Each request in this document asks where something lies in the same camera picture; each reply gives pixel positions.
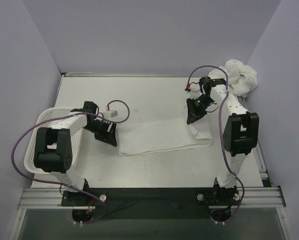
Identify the aluminium front rail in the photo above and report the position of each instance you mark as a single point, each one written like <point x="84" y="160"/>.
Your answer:
<point x="50" y="198"/>

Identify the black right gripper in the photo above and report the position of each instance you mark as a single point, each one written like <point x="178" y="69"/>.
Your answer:
<point x="196" y="110"/>

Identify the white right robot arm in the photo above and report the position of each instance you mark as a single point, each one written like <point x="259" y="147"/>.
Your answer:
<point x="238" y="130"/>

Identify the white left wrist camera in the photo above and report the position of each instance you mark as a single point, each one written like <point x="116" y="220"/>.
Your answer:
<point x="110" y="113"/>

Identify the crumpled white towel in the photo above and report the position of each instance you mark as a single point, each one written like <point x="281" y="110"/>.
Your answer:
<point x="242" y="78"/>

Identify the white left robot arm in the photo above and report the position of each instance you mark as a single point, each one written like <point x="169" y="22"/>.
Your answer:
<point x="53" y="151"/>

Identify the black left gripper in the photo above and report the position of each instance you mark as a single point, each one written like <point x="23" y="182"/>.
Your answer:
<point x="107" y="133"/>

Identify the white towel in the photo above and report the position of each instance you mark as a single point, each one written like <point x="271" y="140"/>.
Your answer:
<point x="163" y="136"/>
<point x="242" y="78"/>

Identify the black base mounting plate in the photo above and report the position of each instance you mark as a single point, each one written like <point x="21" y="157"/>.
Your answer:
<point x="189" y="203"/>

